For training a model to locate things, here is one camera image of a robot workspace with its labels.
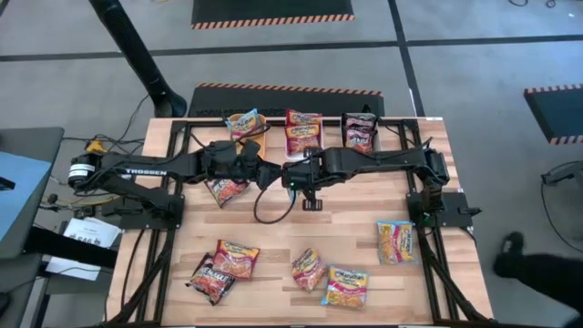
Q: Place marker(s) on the yellow ramen packet right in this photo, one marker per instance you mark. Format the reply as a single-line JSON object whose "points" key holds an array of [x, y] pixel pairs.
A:
{"points": [[396, 242]]}

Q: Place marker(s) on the blue panel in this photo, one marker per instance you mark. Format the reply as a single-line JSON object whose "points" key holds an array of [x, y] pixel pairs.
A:
{"points": [[23, 191]]}

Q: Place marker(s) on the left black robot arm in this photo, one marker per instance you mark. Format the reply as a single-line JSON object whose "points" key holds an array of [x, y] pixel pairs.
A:
{"points": [[136, 172]]}

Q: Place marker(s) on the person's leg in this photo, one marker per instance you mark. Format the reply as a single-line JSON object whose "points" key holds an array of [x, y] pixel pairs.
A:
{"points": [[551, 278]]}

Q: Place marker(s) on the blue Maruchan ramen pack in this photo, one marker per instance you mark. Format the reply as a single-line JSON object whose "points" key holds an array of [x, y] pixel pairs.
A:
{"points": [[243, 124], [346, 288]]}

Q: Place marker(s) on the black mat orange striped edge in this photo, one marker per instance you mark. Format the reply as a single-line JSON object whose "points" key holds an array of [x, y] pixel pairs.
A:
{"points": [[282, 102], [560, 114], [273, 9]]}

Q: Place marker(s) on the person's shoe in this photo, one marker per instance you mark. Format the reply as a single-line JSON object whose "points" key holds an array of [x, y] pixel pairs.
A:
{"points": [[508, 259]]}

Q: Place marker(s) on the white printed papers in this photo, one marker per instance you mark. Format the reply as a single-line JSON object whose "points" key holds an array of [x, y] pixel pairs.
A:
{"points": [[91, 232]]}

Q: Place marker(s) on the grey chair base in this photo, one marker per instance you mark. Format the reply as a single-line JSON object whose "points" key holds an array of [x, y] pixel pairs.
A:
{"points": [[562, 173]]}

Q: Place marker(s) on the red Maruchan Roast Beef pack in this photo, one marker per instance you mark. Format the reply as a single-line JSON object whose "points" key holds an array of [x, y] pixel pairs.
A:
{"points": [[300, 140], [237, 259], [303, 118], [309, 269]]}

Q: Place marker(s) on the white plastic bin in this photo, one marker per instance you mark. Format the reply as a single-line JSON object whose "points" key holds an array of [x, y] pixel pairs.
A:
{"points": [[291, 156]]}

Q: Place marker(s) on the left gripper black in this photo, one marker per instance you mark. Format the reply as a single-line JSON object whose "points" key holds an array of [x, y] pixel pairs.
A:
{"points": [[228, 161]]}

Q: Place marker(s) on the black Maruchan Fire Noodle pack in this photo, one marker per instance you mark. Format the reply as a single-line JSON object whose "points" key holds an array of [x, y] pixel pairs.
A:
{"points": [[360, 141], [207, 284], [224, 193], [360, 122]]}

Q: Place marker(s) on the grey desk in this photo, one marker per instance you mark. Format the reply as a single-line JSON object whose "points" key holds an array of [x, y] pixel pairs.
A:
{"points": [[32, 141]]}

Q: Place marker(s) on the black cylindrical pole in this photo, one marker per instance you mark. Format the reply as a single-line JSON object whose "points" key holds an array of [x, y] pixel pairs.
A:
{"points": [[136, 54]]}

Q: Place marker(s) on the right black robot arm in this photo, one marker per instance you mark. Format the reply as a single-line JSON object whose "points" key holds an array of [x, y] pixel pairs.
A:
{"points": [[387, 159]]}

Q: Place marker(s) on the yellow plastic bin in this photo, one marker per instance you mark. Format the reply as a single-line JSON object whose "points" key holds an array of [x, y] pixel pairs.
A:
{"points": [[260, 132]]}

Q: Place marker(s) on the black desk foot beam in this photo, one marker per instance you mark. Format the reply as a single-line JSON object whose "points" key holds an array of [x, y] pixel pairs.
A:
{"points": [[68, 248]]}

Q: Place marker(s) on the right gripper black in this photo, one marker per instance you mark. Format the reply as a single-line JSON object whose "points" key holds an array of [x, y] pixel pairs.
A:
{"points": [[303, 173]]}

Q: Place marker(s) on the grey plastic bin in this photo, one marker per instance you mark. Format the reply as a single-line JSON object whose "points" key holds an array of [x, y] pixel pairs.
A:
{"points": [[342, 141]]}

